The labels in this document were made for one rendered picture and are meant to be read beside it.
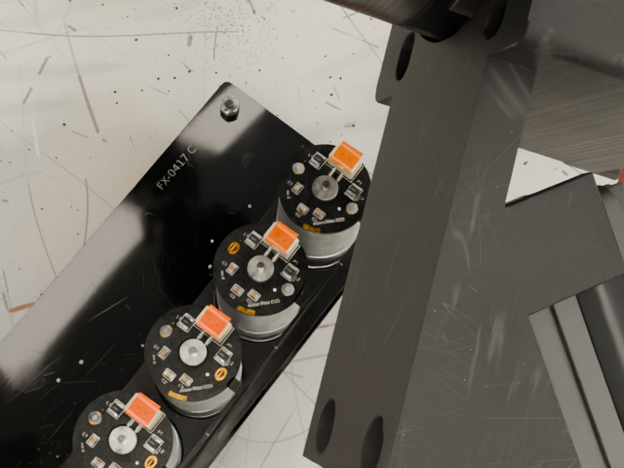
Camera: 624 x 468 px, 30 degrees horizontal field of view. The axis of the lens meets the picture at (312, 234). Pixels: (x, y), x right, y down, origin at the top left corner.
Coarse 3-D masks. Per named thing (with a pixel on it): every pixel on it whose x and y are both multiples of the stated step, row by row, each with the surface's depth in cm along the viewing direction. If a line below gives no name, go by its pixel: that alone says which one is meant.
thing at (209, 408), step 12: (180, 348) 30; (204, 348) 30; (180, 360) 30; (192, 360) 30; (204, 360) 30; (240, 372) 33; (168, 396) 31; (216, 396) 30; (228, 396) 32; (180, 408) 32; (192, 408) 31; (204, 408) 32; (216, 408) 32
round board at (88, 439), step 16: (96, 400) 29; (112, 400) 29; (128, 400) 29; (80, 416) 29; (112, 416) 29; (128, 416) 29; (80, 432) 29; (96, 432) 29; (144, 432) 29; (160, 432) 29; (80, 448) 29; (96, 448) 29; (144, 448) 29; (160, 448) 29; (80, 464) 29; (96, 464) 29; (112, 464) 29; (128, 464) 29; (144, 464) 29; (160, 464) 29
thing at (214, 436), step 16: (336, 272) 31; (320, 288) 30; (336, 288) 30; (304, 304) 30; (320, 304) 30; (304, 320) 30; (288, 336) 30; (304, 336) 30; (272, 352) 30; (288, 352) 30; (256, 368) 30; (272, 368) 30; (240, 384) 30; (256, 384) 30; (240, 400) 30; (224, 416) 29; (240, 416) 30; (208, 432) 29; (224, 432) 29; (192, 448) 29; (208, 448) 29; (192, 464) 29
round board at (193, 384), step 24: (168, 312) 30; (192, 312) 30; (168, 336) 30; (192, 336) 30; (168, 360) 30; (216, 360) 30; (240, 360) 30; (168, 384) 30; (192, 384) 30; (216, 384) 30
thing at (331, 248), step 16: (320, 176) 31; (320, 192) 31; (336, 192) 31; (288, 224) 32; (304, 240) 32; (320, 240) 32; (336, 240) 32; (352, 240) 34; (320, 256) 34; (336, 256) 34
